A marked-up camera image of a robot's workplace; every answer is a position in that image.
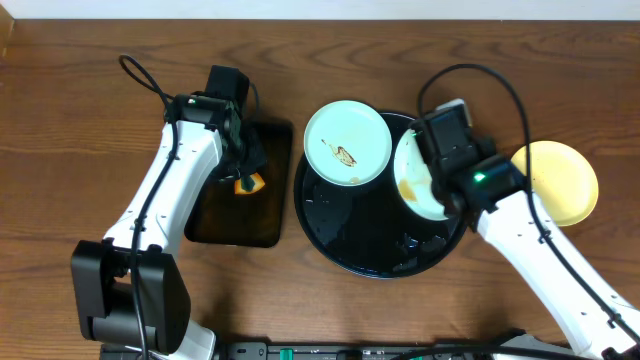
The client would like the green and yellow sponge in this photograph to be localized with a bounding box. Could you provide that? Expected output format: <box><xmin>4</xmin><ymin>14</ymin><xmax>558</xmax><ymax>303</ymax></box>
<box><xmin>234</xmin><ymin>173</ymin><xmax>265</xmax><ymax>195</ymax></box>

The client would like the light blue plate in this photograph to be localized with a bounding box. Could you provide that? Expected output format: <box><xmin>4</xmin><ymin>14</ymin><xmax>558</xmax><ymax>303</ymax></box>
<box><xmin>393</xmin><ymin>130</ymin><xmax>448</xmax><ymax>221</ymax></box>
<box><xmin>303</xmin><ymin>100</ymin><xmax>392</xmax><ymax>187</ymax></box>

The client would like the yellow plate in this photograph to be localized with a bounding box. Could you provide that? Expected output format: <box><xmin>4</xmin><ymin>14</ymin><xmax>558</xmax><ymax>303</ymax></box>
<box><xmin>530</xmin><ymin>140</ymin><xmax>599</xmax><ymax>227</ymax></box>

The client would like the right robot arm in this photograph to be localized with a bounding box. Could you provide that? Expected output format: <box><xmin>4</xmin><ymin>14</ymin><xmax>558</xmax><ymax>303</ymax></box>
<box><xmin>417</xmin><ymin>134</ymin><xmax>639</xmax><ymax>359</ymax></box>

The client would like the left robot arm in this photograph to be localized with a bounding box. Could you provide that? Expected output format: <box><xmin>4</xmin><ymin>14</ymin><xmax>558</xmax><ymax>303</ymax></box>
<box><xmin>71</xmin><ymin>93</ymin><xmax>257</xmax><ymax>359</ymax></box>

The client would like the black rectangular tray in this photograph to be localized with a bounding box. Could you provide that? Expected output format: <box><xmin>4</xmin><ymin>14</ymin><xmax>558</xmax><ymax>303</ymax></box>
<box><xmin>184</xmin><ymin>119</ymin><xmax>293</xmax><ymax>248</ymax></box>

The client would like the black round tray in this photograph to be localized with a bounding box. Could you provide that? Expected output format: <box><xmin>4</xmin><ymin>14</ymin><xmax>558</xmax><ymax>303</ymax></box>
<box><xmin>293</xmin><ymin>110</ymin><xmax>469</xmax><ymax>279</ymax></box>

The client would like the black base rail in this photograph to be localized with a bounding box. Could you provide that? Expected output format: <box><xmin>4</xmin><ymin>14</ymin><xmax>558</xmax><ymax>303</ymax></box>
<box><xmin>212</xmin><ymin>336</ymin><xmax>575</xmax><ymax>360</ymax></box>

